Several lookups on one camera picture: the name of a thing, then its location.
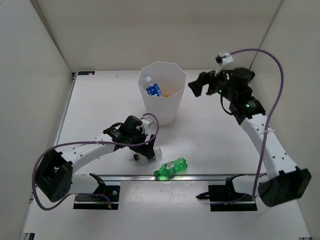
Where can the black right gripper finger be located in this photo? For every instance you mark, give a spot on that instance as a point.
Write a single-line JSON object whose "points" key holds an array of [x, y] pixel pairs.
{"points": [[197, 86], [210, 79]]}

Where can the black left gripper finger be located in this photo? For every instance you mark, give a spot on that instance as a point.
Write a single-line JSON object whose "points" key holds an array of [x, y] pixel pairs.
{"points": [[150, 152], [143, 150]]}

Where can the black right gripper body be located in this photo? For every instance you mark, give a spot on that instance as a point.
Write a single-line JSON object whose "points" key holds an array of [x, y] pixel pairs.
{"points": [[223, 88]]}

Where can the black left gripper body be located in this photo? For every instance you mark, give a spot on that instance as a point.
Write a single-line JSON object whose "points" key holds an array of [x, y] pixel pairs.
{"points": [[138, 138]]}

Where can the clear bottle black label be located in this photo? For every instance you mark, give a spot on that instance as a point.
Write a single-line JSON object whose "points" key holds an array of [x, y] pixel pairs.
{"points": [[157, 155]]}

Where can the green plastic bottle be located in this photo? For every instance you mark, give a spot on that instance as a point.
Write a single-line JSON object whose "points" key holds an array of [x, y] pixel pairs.
{"points": [[171, 168]]}

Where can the orange juice bottle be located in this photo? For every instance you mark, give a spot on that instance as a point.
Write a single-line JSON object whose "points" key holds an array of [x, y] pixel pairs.
{"points": [[167, 92]]}

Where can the clear bottle blue label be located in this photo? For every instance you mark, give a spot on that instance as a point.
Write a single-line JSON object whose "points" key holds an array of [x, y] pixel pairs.
{"points": [[152, 88]]}

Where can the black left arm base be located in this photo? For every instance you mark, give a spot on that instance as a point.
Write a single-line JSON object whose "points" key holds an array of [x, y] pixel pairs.
{"points": [[100, 195]]}

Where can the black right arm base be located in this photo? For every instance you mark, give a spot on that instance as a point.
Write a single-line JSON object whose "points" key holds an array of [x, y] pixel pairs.
{"points": [[224, 198]]}

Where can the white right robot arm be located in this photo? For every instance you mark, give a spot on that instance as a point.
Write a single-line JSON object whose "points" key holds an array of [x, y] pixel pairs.
{"points": [[286, 181]]}

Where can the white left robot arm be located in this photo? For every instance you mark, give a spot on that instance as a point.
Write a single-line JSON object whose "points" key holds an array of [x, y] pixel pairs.
{"points": [[56, 176]]}

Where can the white octagonal plastic bin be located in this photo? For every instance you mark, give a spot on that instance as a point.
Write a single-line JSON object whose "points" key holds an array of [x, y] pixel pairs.
{"points": [[165, 74]]}

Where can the left table corner label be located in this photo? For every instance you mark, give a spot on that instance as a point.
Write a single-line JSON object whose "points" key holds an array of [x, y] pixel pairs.
{"points": [[86, 73]]}

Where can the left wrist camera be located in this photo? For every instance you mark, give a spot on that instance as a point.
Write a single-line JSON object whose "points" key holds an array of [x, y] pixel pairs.
{"points": [[147, 123]]}

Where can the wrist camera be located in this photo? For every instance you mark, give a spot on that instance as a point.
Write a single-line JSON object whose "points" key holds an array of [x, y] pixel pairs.
{"points": [[147, 123], [223, 59]]}

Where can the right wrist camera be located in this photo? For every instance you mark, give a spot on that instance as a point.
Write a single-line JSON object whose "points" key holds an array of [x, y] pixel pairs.
{"points": [[223, 59]]}

